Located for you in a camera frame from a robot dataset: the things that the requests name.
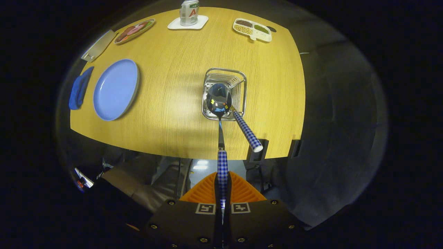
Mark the large brown meat piece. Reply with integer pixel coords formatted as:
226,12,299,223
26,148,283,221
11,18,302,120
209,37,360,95
116,26,135,43

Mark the metal wire cutlery basket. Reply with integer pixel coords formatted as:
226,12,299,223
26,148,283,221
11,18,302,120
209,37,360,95
202,67,247,121

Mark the blue plate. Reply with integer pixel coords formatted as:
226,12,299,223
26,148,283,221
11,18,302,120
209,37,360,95
93,59,140,121

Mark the beige food plate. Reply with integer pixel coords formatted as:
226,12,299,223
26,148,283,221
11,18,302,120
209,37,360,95
114,19,155,45

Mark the white square coaster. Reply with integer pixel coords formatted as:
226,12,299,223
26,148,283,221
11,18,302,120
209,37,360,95
168,15,209,30

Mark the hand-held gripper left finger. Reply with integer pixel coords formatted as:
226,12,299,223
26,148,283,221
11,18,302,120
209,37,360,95
149,172,223,249

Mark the spoon with blue checked handle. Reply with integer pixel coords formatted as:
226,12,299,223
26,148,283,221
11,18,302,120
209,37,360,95
206,83,233,229

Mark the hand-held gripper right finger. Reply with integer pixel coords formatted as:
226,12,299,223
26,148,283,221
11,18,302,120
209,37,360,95
223,172,305,249

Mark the white toaster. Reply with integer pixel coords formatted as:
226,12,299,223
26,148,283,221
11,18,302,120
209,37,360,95
81,29,116,62

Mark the white divided dish with beans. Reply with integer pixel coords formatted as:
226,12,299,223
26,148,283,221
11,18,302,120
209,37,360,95
233,18,272,43

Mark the fork with blue checked handle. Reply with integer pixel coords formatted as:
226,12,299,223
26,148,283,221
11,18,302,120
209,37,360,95
230,105,264,153

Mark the white drink bottle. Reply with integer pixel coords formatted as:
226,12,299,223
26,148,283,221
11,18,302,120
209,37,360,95
180,0,200,26

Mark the folded blue towel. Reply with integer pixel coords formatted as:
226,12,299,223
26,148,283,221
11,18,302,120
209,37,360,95
69,66,94,110

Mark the white printed board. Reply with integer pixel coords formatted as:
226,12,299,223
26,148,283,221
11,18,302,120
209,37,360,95
74,168,94,189

